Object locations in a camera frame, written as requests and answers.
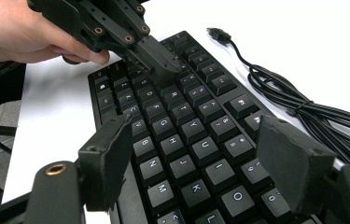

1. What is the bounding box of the black computer keyboard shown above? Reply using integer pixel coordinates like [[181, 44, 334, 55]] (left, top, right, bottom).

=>
[[87, 30, 326, 224]]

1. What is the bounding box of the white table board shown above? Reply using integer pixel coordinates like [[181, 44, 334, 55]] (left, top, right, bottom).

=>
[[1, 0, 350, 224]]

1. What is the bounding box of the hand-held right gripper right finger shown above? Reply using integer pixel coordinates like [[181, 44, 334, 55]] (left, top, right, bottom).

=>
[[256, 115, 337, 216]]

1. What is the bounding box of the black keyboard cable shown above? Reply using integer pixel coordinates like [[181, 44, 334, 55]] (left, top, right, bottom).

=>
[[206, 27, 350, 169]]

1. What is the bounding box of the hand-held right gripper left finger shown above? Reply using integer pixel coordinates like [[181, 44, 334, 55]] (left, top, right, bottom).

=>
[[77, 113, 133, 213]]

